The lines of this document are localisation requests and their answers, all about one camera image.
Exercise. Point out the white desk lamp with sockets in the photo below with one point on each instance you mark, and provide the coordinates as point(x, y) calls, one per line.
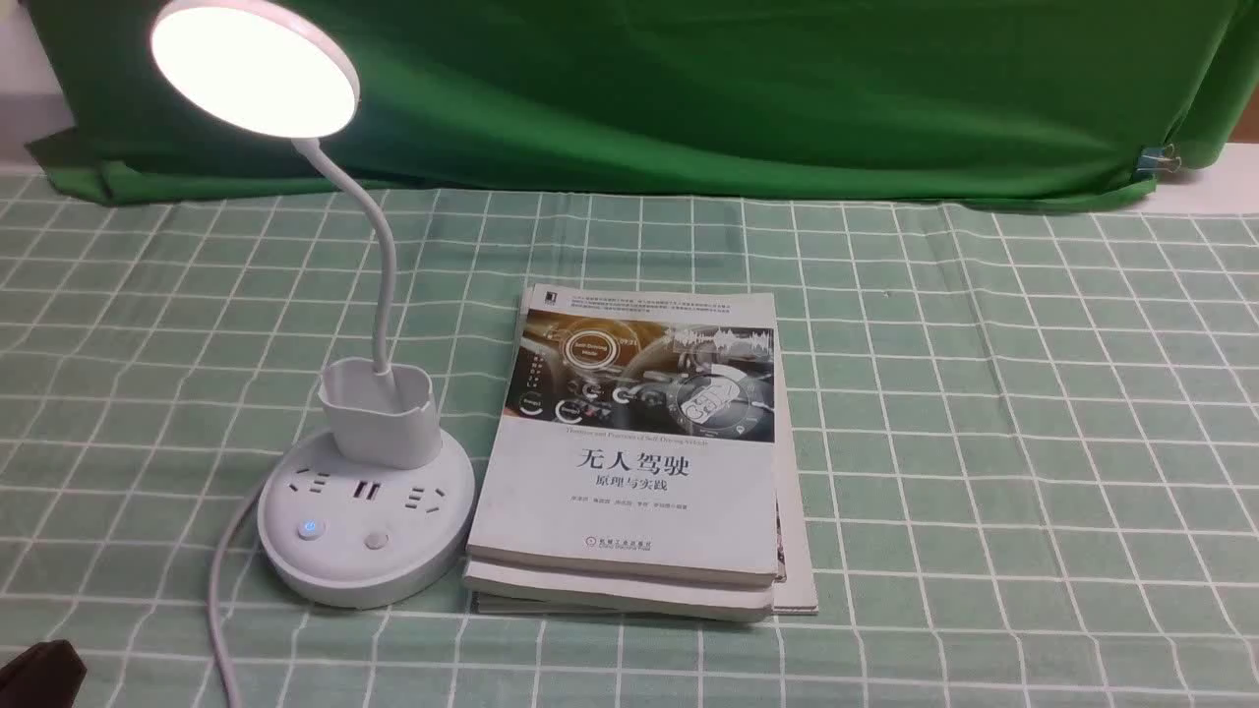
point(376, 506)

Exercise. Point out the middle white book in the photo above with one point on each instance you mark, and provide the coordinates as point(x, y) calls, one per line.
point(610, 593)

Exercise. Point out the blue binder clip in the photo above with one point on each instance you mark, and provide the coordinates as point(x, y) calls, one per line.
point(1155, 161)

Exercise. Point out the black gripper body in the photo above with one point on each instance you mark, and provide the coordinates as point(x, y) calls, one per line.
point(48, 674)

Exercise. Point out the green backdrop cloth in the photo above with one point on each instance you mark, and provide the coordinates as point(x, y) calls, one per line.
point(1011, 105)

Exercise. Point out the green checkered tablecloth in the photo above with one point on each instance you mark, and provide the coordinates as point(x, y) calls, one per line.
point(1027, 446)

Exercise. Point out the bottom thin book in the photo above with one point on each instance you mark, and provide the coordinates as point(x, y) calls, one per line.
point(508, 590)

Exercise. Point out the top self-driving textbook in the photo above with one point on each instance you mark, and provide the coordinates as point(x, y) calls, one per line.
point(629, 472)

